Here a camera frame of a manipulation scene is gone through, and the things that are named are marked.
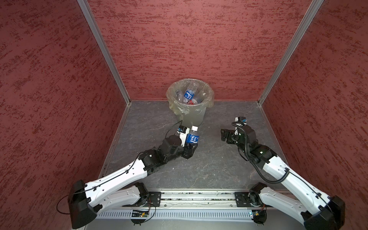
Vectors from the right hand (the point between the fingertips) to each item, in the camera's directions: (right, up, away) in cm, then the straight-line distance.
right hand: (227, 133), depth 79 cm
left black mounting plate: (-40, -34, -4) cm, 53 cm away
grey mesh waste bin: (-22, +21, +16) cm, 34 cm away
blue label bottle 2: (-13, +23, +14) cm, 30 cm away
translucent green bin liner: (-21, +10, +13) cm, 26 cm away
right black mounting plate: (+7, -35, -4) cm, 36 cm away
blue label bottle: (-21, +24, +14) cm, 35 cm away
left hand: (-20, -6, -6) cm, 21 cm away
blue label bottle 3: (-20, -2, -11) cm, 23 cm away
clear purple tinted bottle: (-28, +24, +19) cm, 41 cm away
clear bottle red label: (-19, +19, +16) cm, 31 cm away
